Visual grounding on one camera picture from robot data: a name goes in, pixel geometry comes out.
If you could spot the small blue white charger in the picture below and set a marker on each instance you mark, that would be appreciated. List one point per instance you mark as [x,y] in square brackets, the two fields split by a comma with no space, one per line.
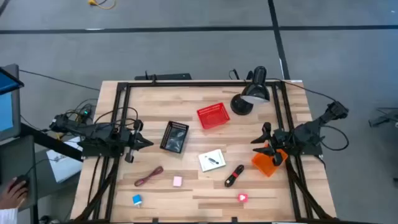
[136,200]

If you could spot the black tripod stand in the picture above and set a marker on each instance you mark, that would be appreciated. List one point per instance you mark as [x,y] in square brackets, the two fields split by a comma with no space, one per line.
[385,118]

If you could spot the black diagonal support beam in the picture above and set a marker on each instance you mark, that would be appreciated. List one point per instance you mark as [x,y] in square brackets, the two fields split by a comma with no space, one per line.
[49,141]

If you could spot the computer monitor with blue screen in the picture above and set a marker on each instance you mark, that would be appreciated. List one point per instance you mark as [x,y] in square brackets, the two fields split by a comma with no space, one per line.
[9,109]

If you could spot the person's hand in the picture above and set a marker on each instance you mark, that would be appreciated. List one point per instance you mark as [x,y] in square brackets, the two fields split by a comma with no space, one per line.
[12,196]

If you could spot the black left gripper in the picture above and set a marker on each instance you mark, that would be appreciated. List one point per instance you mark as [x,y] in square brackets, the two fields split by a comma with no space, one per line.
[132,140]

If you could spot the white paper sheet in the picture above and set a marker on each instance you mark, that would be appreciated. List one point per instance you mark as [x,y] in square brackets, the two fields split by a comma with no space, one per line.
[62,168]

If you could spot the person's forearm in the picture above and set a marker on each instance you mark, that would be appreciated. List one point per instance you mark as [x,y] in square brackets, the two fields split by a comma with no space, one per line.
[7,217]

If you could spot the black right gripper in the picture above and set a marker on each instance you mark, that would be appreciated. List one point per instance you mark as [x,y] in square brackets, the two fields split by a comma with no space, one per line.
[280,140]

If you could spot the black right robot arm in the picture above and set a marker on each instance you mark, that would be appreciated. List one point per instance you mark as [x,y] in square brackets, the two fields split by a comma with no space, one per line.
[308,133]

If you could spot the red mesh plastic basket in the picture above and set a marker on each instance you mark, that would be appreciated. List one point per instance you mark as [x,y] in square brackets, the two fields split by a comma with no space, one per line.
[214,116]

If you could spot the white product box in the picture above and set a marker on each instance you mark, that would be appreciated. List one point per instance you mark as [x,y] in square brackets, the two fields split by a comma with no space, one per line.
[205,165]

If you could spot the black mesh plastic basket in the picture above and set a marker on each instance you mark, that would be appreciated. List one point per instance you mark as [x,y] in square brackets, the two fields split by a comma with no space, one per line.
[174,137]

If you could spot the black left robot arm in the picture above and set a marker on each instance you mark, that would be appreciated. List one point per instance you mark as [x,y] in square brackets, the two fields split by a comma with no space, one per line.
[99,133]

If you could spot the long black power strip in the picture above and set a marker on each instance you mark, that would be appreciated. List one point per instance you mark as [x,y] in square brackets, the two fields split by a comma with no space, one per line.
[171,76]

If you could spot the black box with green light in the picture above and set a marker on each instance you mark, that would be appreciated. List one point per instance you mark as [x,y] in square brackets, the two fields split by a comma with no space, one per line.
[85,112]

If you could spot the dark grey side desk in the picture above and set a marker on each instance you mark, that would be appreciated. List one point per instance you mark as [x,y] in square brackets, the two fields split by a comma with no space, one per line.
[18,155]

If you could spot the small pink cube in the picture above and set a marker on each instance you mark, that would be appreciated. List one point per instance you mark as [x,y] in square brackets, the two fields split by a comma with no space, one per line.
[177,181]

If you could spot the black desk lamp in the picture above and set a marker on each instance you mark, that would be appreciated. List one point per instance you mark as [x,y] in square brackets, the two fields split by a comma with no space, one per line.
[255,90]

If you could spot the black aluminium table frame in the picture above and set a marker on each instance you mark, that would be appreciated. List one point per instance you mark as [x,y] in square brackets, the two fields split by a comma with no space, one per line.
[202,84]

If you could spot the orange plastic bin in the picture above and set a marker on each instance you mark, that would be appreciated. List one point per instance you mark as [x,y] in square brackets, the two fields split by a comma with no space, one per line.
[264,164]

